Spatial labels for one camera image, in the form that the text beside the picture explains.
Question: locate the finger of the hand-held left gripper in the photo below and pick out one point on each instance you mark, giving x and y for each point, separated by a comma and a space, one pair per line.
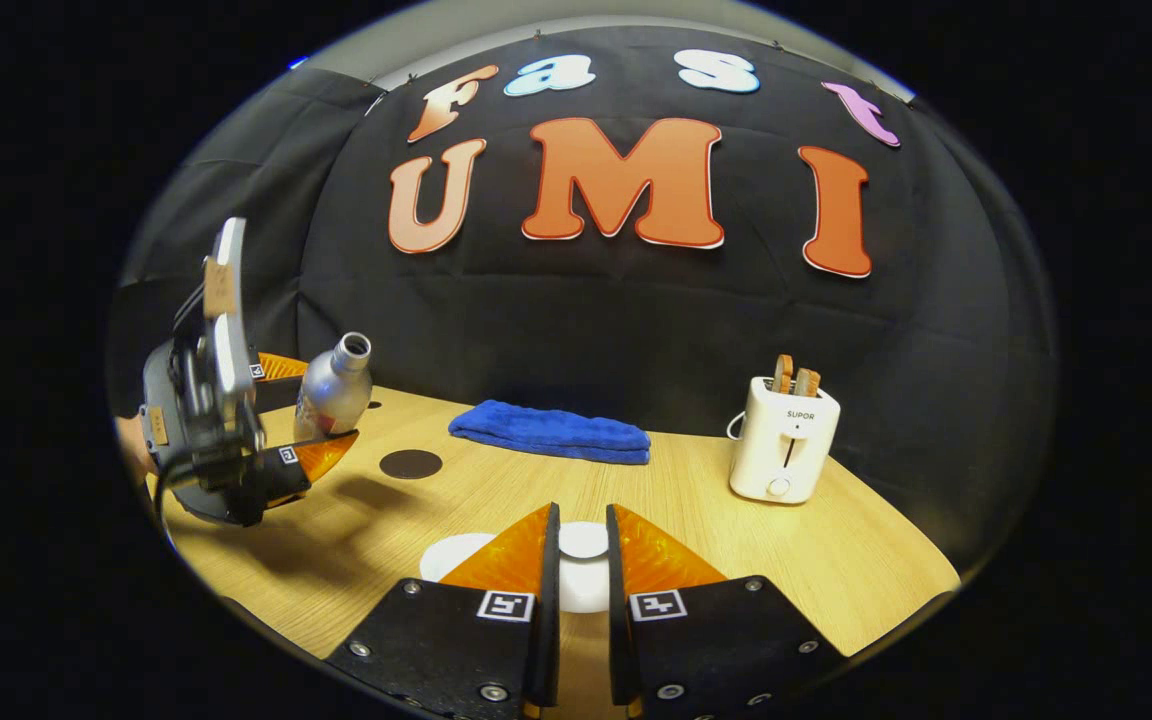
281, 480
276, 393

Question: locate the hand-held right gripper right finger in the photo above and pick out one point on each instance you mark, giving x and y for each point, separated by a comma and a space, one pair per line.
620, 630

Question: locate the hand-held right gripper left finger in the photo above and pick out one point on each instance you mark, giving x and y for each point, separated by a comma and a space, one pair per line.
547, 630

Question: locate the silver water bottle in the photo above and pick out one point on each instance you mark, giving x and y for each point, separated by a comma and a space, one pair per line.
331, 395

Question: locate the dark round coaster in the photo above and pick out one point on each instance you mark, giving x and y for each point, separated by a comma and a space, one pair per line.
411, 464

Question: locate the blue folded towel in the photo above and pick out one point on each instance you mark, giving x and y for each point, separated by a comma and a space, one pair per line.
556, 432

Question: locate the white toaster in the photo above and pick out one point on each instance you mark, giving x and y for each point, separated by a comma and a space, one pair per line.
781, 450

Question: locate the toast slice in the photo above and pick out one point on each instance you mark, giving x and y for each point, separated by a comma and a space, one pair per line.
784, 372
807, 382

